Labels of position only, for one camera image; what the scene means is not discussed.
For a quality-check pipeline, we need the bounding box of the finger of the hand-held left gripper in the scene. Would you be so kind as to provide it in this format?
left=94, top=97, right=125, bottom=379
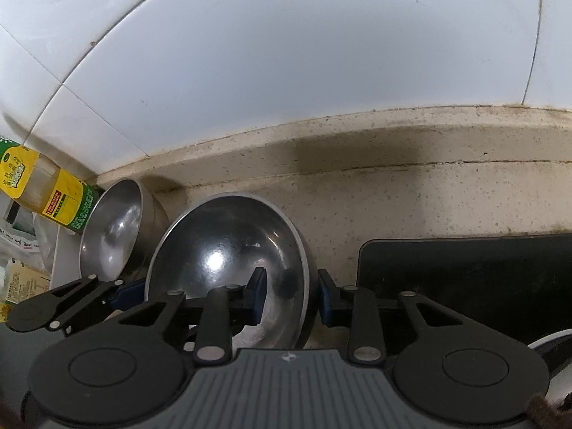
left=181, top=315, right=202, bottom=355
left=42, top=274, right=148, bottom=337

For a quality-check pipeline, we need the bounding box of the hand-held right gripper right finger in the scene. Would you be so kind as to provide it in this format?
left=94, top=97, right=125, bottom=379
left=317, top=268, right=475, bottom=364

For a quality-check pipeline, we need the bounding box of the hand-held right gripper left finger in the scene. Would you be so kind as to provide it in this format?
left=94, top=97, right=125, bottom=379
left=105, top=267, right=268, bottom=364

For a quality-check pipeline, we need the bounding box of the stainless steel bowl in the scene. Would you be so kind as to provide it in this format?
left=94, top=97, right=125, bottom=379
left=144, top=192, right=310, bottom=352
left=79, top=179, right=170, bottom=280

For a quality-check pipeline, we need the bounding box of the person's right forearm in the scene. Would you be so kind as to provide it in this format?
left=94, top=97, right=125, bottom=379
left=525, top=391, right=572, bottom=429

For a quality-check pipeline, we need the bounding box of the white rotating condiment rack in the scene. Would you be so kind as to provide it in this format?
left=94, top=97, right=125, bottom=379
left=33, top=218, right=85, bottom=289

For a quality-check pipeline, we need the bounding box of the black gas stove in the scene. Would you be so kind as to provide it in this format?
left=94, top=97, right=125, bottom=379
left=357, top=232, right=572, bottom=350

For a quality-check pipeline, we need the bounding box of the green yellow sauce bottle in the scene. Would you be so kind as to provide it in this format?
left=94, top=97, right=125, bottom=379
left=0, top=135, right=101, bottom=237

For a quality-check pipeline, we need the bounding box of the white burner ring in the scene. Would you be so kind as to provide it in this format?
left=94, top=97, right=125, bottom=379
left=526, top=328, right=572, bottom=412

